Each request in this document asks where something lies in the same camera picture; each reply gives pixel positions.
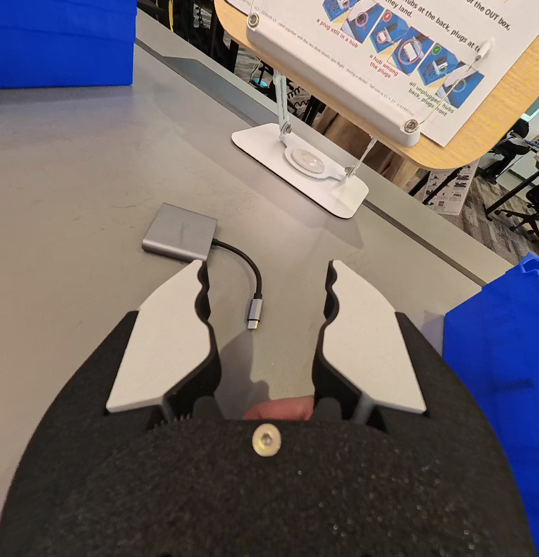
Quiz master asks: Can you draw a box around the tan cloth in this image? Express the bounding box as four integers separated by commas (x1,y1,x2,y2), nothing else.
315,106,429,190

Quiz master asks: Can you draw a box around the blue plastic bin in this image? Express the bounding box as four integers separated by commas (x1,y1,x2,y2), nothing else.
444,252,539,538
0,0,137,90

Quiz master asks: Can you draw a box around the white and wooden book stand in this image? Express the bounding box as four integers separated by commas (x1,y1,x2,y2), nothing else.
213,0,539,220

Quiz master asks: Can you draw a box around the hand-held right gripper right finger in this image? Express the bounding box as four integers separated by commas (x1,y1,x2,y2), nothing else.
312,260,427,426

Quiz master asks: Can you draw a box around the printed instruction sheet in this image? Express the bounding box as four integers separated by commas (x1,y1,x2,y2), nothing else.
226,0,539,146

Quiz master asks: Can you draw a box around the small grey usb hub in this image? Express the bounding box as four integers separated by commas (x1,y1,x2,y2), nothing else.
142,202,264,331

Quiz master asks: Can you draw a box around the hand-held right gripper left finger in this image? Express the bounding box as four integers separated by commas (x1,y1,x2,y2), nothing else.
105,260,222,420

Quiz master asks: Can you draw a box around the small printed poster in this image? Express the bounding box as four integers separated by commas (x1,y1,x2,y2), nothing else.
422,158,480,217

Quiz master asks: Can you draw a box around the black office chair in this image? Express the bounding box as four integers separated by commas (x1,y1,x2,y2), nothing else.
509,178,539,244
485,117,531,185

